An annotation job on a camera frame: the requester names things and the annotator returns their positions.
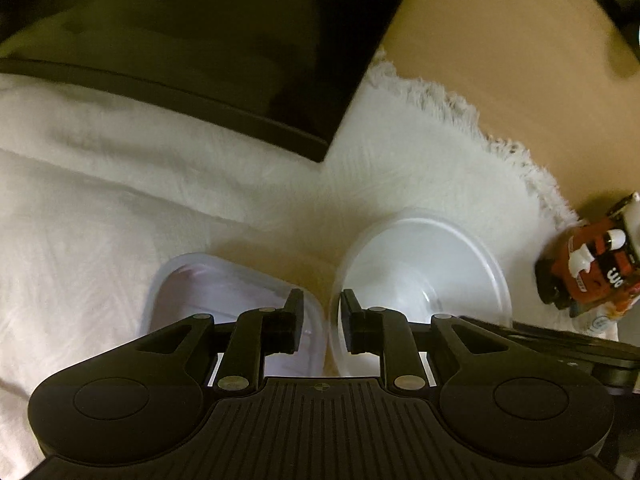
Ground white fringed table cloth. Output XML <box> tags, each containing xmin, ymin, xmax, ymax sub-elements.
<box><xmin>1</xmin><ymin>58</ymin><xmax>577</xmax><ymax>479</ymax></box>

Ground panda robot figurine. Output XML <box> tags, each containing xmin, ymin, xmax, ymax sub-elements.
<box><xmin>535</xmin><ymin>192</ymin><xmax>639</xmax><ymax>318</ymax></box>

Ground white plastic bowl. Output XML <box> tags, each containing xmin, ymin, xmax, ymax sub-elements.
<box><xmin>329</xmin><ymin>209</ymin><xmax>512</xmax><ymax>377</ymax></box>

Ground black monitor screen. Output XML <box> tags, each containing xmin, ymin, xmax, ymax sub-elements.
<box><xmin>1</xmin><ymin>0</ymin><xmax>402</xmax><ymax>162</ymax></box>

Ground red rectangular foil tray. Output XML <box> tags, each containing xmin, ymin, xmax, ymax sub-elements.
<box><xmin>139</xmin><ymin>252</ymin><xmax>328</xmax><ymax>377</ymax></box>

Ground red granola cereal bag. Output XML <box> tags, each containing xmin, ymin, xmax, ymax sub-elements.
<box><xmin>572</xmin><ymin>297</ymin><xmax>639</xmax><ymax>340</ymax></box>

